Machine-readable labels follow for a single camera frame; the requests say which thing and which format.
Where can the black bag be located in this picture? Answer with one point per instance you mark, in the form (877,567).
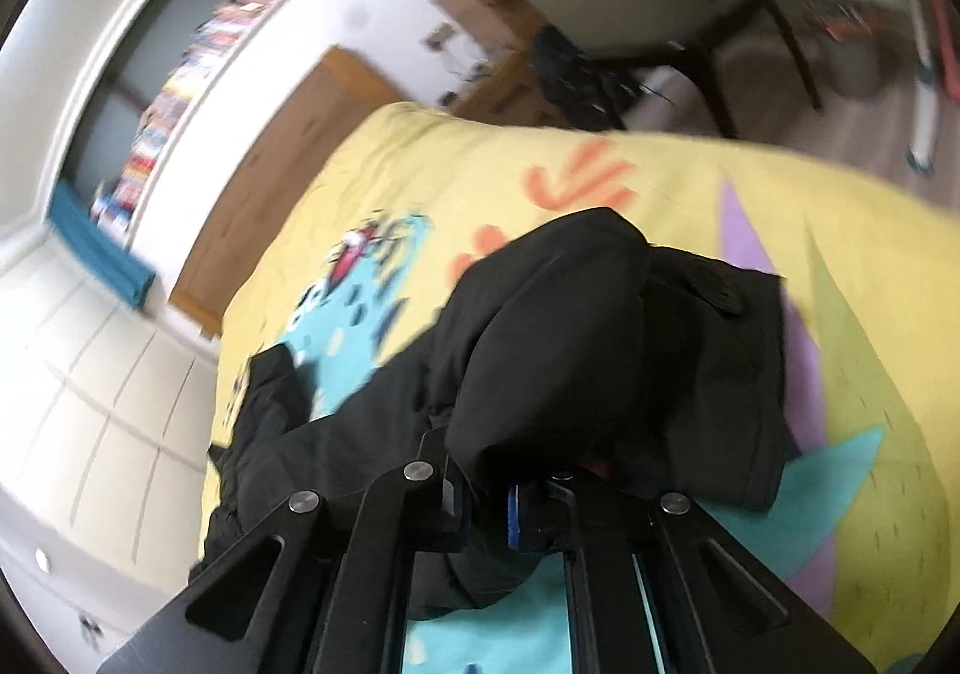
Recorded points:
(562,66)

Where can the wooden nightstand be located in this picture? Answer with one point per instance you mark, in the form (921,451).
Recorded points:
(480,6)

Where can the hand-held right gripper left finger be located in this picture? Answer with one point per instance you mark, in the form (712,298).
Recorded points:
(448,503)

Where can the wooden headboard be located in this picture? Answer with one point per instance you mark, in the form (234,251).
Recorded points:
(285,194)

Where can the black puffer jacket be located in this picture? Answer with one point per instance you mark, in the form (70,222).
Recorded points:
(570,344)

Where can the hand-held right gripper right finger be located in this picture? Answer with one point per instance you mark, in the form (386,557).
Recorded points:
(516,518)

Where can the row of books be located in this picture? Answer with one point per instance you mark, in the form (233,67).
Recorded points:
(187,74)

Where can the yellow printed blanket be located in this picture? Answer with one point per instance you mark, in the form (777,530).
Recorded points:
(862,254)

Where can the white wardrobe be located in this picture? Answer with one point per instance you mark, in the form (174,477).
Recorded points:
(75,381)

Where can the white metal pole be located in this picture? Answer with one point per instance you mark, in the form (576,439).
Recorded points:
(926,111)

